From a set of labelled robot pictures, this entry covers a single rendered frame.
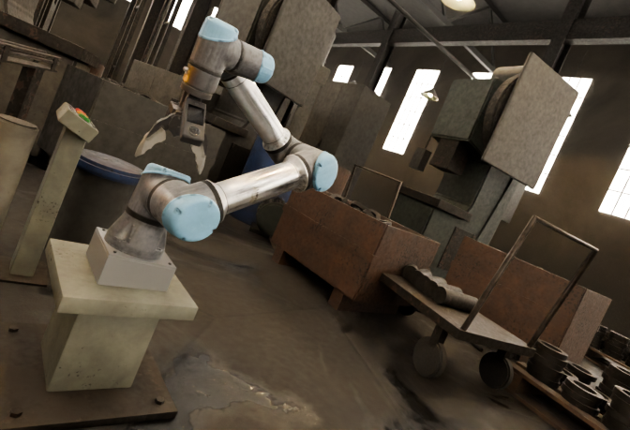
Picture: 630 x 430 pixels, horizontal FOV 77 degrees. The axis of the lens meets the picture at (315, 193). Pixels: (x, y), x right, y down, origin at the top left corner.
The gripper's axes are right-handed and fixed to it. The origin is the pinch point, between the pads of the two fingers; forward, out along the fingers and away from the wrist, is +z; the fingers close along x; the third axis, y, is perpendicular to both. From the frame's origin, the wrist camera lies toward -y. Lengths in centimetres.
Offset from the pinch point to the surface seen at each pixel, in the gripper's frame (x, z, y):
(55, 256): 16.3, 33.0, 5.1
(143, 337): -7.9, 44.7, -8.6
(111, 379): -3, 56, -12
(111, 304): 3.9, 30.6, -13.4
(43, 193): 23, 42, 51
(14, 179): 31, 38, 49
